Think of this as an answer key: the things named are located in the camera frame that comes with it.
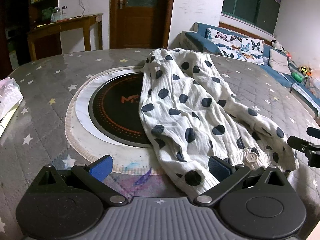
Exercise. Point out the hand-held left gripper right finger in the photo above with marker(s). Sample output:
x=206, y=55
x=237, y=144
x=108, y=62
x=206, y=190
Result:
x=220, y=168

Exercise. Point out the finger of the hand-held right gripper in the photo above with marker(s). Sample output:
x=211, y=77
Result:
x=298, y=143
x=314, y=131

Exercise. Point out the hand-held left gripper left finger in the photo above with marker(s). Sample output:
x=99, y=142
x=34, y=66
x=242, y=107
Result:
x=101, y=168

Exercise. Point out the white polka dot garment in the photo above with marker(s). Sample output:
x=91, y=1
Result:
x=175, y=110

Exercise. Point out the green toy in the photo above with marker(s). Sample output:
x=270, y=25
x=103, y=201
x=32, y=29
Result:
x=298, y=77

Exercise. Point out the black round induction hob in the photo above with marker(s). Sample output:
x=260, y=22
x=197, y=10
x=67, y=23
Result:
x=112, y=110

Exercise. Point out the colourful toy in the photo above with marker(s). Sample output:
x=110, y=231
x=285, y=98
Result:
x=305, y=70

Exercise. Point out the blue sofa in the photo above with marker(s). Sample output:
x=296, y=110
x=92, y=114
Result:
x=277, y=76

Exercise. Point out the grey cushion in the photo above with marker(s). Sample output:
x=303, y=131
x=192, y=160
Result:
x=279, y=61

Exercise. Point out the black white plush toy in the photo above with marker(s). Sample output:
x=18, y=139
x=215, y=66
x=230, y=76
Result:
x=277, y=45

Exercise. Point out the white pink plastic packet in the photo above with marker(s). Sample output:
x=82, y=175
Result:
x=8, y=97

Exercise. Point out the butterfly print pillow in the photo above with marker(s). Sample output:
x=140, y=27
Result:
x=235, y=45

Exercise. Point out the green framed window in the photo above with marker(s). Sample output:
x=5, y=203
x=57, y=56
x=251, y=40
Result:
x=250, y=2

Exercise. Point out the wooden desk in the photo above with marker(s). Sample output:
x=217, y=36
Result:
x=62, y=26

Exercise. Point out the brown wooden door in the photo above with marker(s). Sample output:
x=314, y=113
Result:
x=140, y=20

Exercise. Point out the glass jar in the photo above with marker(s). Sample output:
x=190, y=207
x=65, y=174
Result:
x=56, y=14

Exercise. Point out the black capped bottle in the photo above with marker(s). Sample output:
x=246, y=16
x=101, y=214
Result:
x=64, y=12

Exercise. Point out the small grey oven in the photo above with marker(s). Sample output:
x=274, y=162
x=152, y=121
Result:
x=10, y=33

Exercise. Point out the dark wooden shelf cabinet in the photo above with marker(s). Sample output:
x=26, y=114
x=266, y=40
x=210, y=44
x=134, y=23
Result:
x=17, y=10

